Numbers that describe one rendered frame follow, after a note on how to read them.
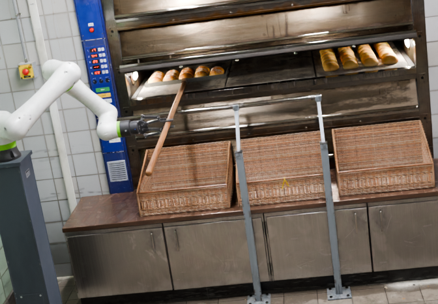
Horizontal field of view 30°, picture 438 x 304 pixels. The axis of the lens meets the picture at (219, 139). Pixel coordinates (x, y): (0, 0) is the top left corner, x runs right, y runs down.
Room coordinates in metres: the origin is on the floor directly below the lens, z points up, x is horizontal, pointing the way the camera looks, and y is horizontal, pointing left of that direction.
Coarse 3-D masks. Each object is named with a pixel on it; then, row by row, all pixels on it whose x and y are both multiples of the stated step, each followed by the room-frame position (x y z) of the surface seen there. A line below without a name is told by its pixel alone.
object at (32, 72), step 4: (20, 64) 5.07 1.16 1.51; (24, 64) 5.07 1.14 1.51; (28, 64) 5.06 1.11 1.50; (32, 64) 5.06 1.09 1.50; (20, 68) 5.07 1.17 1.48; (24, 68) 5.07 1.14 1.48; (28, 68) 5.06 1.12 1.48; (32, 68) 5.06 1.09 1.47; (36, 68) 5.12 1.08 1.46; (20, 72) 5.07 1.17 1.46; (32, 72) 5.06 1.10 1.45; (36, 72) 5.11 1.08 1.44; (20, 76) 5.07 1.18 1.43; (24, 76) 5.07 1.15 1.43; (28, 76) 5.06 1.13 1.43; (32, 76) 5.06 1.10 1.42; (36, 76) 5.09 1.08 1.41
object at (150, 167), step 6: (180, 90) 5.03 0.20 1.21; (180, 96) 4.91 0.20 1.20; (174, 102) 4.74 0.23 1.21; (174, 108) 4.62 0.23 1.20; (174, 114) 4.54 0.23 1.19; (168, 126) 4.28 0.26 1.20; (162, 132) 4.15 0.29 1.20; (162, 138) 4.05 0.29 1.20; (156, 144) 3.97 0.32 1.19; (162, 144) 3.99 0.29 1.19; (156, 150) 3.86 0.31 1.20; (156, 156) 3.78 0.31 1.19; (150, 162) 3.68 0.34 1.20; (150, 168) 3.60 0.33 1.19; (150, 174) 3.57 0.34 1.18
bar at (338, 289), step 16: (304, 96) 4.58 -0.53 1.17; (320, 96) 4.56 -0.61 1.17; (160, 112) 4.68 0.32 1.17; (176, 112) 4.66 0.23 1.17; (192, 112) 4.65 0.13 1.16; (320, 112) 4.51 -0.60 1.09; (320, 128) 4.43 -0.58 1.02; (240, 144) 4.46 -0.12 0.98; (320, 144) 4.34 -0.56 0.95; (240, 160) 4.40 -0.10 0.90; (240, 176) 4.40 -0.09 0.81; (336, 240) 4.34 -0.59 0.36; (256, 256) 4.42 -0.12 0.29; (336, 256) 4.34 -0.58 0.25; (256, 272) 4.39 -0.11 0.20; (336, 272) 4.34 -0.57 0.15; (256, 288) 4.40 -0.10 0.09; (336, 288) 4.34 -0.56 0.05
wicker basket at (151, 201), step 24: (216, 144) 4.97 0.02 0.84; (144, 168) 4.84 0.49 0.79; (168, 168) 4.98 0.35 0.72; (192, 168) 4.96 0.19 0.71; (216, 168) 4.94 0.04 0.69; (144, 192) 4.57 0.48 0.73; (168, 192) 4.55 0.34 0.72; (192, 192) 4.54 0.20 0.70; (216, 192) 4.52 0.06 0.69; (144, 216) 4.58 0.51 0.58
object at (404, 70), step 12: (360, 72) 4.94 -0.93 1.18; (372, 72) 4.90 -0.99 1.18; (384, 72) 4.89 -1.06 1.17; (396, 72) 4.88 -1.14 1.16; (408, 72) 4.87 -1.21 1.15; (252, 84) 5.03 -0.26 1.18; (264, 84) 4.99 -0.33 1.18; (276, 84) 4.96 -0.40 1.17; (288, 84) 4.96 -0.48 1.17; (300, 84) 4.95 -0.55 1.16; (312, 84) 4.94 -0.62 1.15; (156, 96) 5.09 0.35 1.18; (168, 96) 5.04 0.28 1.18; (192, 96) 5.03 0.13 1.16; (204, 96) 5.02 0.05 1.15; (216, 96) 5.01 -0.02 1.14
